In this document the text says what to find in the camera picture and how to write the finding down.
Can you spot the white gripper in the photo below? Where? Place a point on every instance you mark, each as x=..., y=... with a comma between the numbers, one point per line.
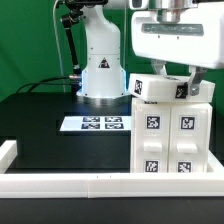
x=196, y=40

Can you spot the white cabinet top block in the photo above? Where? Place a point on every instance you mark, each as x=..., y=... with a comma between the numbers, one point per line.
x=167, y=88

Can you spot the white cabinet body box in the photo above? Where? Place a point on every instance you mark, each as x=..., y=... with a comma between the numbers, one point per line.
x=170, y=137

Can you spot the white cabinet door panel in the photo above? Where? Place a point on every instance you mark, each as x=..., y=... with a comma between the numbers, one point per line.
x=189, y=137

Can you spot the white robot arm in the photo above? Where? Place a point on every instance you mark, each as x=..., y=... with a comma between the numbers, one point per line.
x=103, y=79

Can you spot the white U-shaped fence frame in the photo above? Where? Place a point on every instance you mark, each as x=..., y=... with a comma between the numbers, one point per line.
x=72, y=185

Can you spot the white marker base plate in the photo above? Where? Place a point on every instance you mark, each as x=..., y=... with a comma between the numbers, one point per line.
x=96, y=123

